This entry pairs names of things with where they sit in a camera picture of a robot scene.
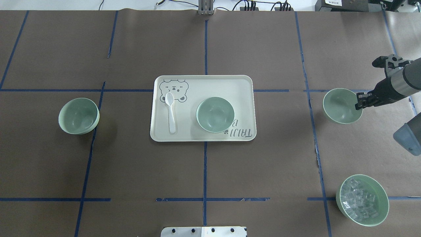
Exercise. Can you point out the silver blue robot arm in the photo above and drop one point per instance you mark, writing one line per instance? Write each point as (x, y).
(402, 80)

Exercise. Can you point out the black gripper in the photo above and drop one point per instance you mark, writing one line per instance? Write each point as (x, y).
(382, 89)

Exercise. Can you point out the green bowl on tray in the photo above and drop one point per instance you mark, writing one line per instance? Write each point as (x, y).
(215, 114)

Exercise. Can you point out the lone green bowl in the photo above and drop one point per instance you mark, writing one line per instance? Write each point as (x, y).
(79, 116)

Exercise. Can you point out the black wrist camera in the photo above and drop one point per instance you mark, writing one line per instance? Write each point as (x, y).
(390, 62)

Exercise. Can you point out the green bowl with ice cubes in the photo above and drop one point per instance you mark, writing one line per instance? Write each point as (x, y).
(363, 200)

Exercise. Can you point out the white plastic spoon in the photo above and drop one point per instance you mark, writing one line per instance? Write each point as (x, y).
(169, 100)

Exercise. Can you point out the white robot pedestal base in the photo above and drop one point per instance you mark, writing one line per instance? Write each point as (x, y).
(205, 231)

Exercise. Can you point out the cream bear print tray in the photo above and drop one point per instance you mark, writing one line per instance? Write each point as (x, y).
(192, 108)

